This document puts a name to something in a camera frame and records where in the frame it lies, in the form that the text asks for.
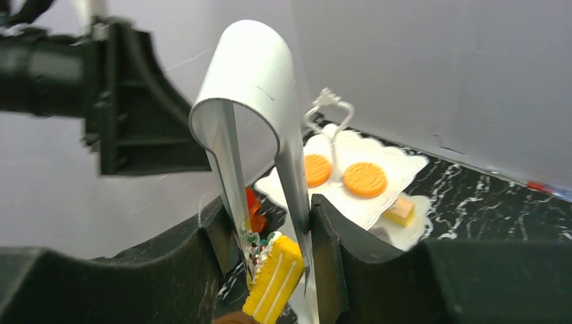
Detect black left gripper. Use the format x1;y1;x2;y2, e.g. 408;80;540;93
1;18;211;176

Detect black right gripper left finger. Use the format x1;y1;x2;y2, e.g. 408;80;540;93
1;198;231;323

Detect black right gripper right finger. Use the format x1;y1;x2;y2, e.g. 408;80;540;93
310;194;571;323

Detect yellow decorated cake slice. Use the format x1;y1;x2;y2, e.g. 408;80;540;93
242;232;305;323

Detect metal serving tongs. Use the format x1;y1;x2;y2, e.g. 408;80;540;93
188;19;319;324

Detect round sandwich biscuit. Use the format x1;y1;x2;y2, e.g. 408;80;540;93
342;162;389;198
304;154;333;188

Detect white three-tier cake stand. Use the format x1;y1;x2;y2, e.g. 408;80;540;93
254;87;434;324

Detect yellow layered cake piece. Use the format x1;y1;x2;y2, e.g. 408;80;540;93
382;198;416;227

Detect chocolate swirl roll cake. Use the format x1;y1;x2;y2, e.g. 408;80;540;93
368;227;393;246

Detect brown round wooden lid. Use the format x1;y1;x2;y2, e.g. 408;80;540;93
212;311;258;324

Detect orange plastic cup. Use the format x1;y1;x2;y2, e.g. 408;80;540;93
245;187;267;234

